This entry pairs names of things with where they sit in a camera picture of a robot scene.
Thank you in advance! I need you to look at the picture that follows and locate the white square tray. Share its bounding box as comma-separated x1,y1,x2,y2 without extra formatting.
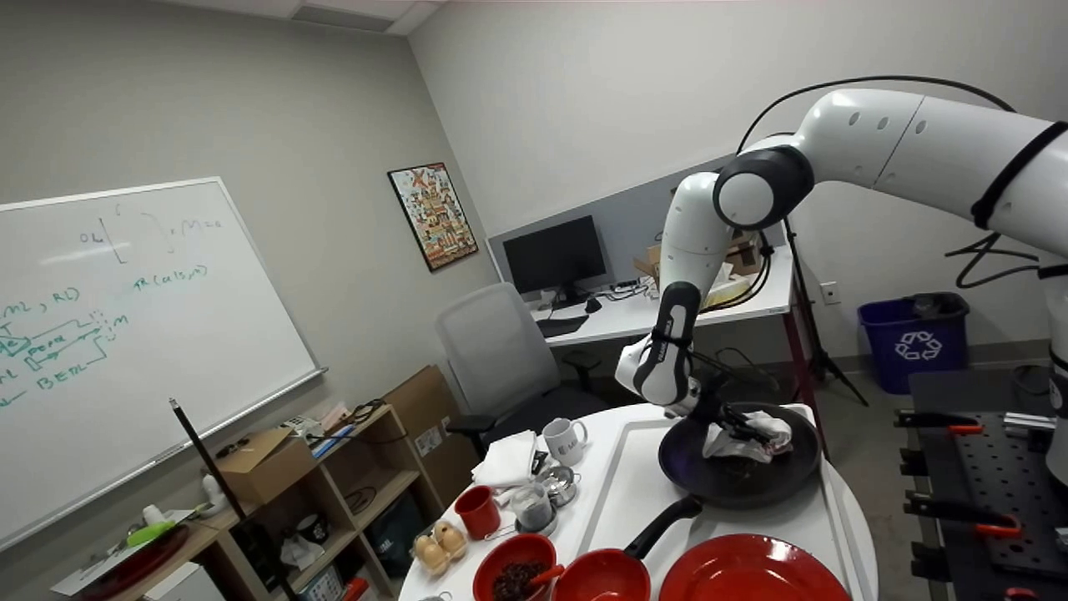
550,400,867,601

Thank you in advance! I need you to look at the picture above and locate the white cloth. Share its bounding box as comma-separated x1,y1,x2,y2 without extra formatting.
472,428,550,491

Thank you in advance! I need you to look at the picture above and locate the empty red bowl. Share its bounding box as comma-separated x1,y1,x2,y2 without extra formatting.
550,547,657,601

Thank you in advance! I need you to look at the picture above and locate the grey office chair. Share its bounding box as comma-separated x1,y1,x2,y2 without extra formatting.
433,280,575,451

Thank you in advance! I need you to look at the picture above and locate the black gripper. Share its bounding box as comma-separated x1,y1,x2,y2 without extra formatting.
686,398,789,455

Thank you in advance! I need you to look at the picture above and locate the bread roll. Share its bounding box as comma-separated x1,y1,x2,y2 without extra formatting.
433,517,472,561
412,532,449,579

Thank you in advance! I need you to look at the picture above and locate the cardboard box with open flaps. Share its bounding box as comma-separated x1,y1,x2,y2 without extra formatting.
214,423,323,512

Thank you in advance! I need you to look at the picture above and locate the black clamp with orange handle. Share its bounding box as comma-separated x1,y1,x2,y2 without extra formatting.
901,488,1029,544
891,408,989,440

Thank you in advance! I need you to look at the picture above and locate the thin black stick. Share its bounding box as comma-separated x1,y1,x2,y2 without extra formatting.
168,395,294,601

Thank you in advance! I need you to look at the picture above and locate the red bowl with food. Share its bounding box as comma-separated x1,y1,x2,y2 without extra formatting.
472,532,565,601

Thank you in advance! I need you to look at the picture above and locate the black frying pan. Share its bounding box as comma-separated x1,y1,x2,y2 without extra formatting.
620,400,823,561

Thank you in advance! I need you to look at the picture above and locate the blue recycling bin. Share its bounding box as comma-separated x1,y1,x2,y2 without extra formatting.
853,290,970,398

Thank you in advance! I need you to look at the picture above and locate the wall whiteboard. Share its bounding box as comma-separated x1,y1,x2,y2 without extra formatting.
0,173,328,553

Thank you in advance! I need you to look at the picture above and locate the wooden shelf unit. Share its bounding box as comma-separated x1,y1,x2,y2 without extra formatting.
51,400,449,601

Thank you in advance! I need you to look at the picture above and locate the small steel cup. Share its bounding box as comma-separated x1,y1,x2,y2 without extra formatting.
506,488,558,538

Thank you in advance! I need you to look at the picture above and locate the framed colourful poster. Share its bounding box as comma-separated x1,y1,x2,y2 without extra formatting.
385,162,483,277

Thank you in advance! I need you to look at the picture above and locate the black robot workbench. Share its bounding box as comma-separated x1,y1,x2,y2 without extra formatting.
904,365,1068,583

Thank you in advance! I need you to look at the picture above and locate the white towel with red stripes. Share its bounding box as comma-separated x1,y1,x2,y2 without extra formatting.
702,408,799,468

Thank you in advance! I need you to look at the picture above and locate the white mug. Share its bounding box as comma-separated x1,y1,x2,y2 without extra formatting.
542,413,592,471

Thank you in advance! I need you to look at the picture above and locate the white office desk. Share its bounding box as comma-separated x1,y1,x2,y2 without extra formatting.
532,245,800,408

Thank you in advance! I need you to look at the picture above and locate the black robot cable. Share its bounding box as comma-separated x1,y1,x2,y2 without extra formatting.
731,71,1045,293

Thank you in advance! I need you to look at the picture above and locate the red mug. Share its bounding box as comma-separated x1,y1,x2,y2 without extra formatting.
449,483,506,544

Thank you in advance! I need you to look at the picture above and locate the black keyboard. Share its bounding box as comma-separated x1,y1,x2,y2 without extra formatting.
533,313,592,340

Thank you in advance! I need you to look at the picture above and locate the black computer monitor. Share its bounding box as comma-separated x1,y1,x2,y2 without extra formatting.
502,213,612,309

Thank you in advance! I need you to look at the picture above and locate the small glass jar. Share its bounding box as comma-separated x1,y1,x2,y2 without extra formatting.
533,465,581,512

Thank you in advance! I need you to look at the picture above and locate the black tripod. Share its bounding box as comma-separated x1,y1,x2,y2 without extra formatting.
776,213,871,412

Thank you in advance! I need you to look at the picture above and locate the round white table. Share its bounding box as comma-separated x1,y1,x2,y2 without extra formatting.
394,398,884,601

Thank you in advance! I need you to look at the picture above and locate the dark red dish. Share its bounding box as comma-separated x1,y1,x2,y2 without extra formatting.
81,522,194,601

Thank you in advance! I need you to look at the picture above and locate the grey desk divider panel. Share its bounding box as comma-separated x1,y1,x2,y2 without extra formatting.
486,164,715,293

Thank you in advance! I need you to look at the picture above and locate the large red plate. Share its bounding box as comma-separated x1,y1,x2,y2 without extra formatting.
654,532,853,601

